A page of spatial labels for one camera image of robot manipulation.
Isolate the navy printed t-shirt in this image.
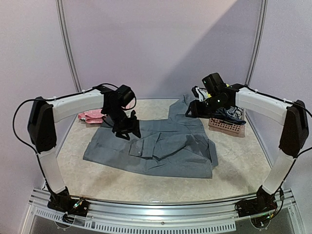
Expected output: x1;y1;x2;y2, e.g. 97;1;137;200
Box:
213;107;246;125

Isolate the pink perforated laundry basket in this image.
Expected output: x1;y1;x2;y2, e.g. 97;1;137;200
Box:
208;118;245;138

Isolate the grey-blue button shirt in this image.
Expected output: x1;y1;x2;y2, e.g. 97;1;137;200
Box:
83;95;218;179

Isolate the right aluminium wall post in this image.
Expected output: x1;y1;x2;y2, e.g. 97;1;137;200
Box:
245;0;268;85

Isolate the aluminium front rail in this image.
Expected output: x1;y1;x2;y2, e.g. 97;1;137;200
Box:
21;189;308;234

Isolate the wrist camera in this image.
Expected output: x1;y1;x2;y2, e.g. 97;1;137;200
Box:
202;73;227;96
116;85;137;110

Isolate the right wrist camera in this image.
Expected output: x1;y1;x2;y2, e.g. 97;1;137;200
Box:
202;73;227;96

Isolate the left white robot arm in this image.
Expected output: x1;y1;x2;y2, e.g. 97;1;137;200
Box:
27;84;141;212

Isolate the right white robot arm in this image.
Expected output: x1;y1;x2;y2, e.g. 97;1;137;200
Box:
185;84;310;195

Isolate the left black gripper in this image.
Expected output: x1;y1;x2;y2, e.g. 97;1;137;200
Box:
105;106;141;140

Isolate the left aluminium wall post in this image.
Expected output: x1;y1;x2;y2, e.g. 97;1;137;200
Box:
56;0;82;92

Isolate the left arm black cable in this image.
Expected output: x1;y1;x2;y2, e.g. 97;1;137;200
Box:
12;98;39;154

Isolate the pink folded garment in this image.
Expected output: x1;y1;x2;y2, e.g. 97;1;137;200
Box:
78;109;107;124

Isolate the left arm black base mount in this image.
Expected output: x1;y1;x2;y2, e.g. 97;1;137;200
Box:
47;187;90;217

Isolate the yellow garment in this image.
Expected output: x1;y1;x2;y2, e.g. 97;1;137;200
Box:
206;84;230;98

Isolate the aluminium wall post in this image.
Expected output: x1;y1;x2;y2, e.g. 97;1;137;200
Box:
56;0;82;92
245;0;268;85

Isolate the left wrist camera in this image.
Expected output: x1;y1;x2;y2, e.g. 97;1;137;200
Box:
116;85;137;110

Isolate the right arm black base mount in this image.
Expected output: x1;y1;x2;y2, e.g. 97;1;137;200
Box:
234;186;284;229

